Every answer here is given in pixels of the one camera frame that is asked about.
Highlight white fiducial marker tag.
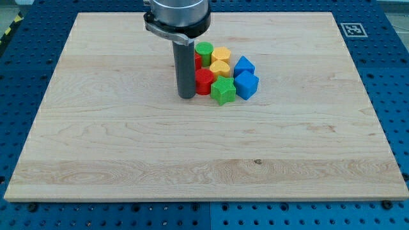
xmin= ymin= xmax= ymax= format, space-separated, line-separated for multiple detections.
xmin=341 ymin=22 xmax=367 ymax=38

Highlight red block behind rod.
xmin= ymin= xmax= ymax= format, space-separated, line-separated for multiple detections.
xmin=194 ymin=52 xmax=202 ymax=71

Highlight green star block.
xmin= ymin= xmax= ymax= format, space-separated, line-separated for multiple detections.
xmin=210 ymin=75 xmax=236 ymax=105

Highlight blue pentagon block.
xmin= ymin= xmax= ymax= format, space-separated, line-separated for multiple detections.
xmin=233 ymin=56 xmax=256 ymax=78

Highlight blue cube block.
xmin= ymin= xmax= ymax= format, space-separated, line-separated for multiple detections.
xmin=234 ymin=70 xmax=259 ymax=100

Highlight yellow pentagon block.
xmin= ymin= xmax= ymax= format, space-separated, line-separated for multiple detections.
xmin=212 ymin=47 xmax=231 ymax=64

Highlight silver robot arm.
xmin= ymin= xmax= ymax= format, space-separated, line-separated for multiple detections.
xmin=143 ymin=0 xmax=211 ymax=46

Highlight red cylinder block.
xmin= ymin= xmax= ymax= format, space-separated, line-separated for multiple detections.
xmin=196 ymin=68 xmax=213 ymax=95

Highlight green cylinder block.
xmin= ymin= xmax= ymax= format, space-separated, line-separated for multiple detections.
xmin=195 ymin=42 xmax=213 ymax=67

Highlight wooden board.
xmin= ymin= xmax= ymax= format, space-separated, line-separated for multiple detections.
xmin=4 ymin=12 xmax=408 ymax=202

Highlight yellow heart block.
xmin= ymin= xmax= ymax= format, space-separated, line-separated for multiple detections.
xmin=209 ymin=60 xmax=231 ymax=82

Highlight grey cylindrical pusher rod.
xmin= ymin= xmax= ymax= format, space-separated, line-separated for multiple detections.
xmin=172 ymin=42 xmax=196 ymax=99

